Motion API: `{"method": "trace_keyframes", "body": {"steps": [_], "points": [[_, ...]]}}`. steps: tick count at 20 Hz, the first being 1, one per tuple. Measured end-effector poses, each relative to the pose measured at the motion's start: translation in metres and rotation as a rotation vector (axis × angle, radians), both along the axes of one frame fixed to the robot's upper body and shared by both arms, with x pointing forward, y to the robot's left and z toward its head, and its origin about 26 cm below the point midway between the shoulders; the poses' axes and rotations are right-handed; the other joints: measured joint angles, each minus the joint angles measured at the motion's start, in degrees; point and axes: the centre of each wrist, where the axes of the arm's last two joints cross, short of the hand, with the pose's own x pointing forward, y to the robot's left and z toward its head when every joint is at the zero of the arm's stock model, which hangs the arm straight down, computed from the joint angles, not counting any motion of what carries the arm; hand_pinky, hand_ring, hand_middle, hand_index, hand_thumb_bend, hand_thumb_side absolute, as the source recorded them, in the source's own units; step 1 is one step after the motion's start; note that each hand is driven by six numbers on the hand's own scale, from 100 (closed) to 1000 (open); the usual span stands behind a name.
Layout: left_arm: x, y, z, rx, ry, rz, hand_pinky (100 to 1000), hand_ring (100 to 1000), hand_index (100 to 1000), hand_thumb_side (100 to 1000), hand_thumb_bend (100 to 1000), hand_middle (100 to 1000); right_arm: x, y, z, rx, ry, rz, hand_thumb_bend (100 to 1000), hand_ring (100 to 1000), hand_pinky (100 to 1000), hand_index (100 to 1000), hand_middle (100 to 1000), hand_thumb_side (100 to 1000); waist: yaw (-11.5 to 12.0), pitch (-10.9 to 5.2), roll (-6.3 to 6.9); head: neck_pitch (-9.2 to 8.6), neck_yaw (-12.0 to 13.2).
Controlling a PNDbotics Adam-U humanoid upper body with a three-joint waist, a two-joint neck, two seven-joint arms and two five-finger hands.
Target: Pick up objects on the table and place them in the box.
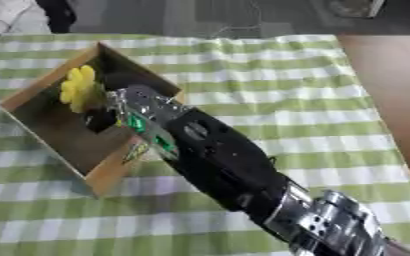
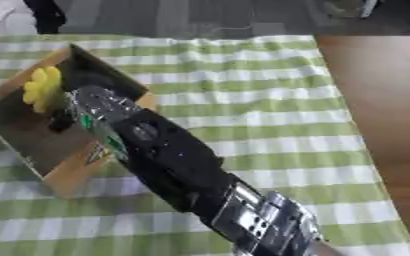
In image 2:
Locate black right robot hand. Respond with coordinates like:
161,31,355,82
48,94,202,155
45,99,83,134

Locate yellow flower-shaped toy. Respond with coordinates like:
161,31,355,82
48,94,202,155
21,65,65,115

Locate tan cardboard box dark inside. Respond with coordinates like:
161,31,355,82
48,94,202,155
0,43,162,198

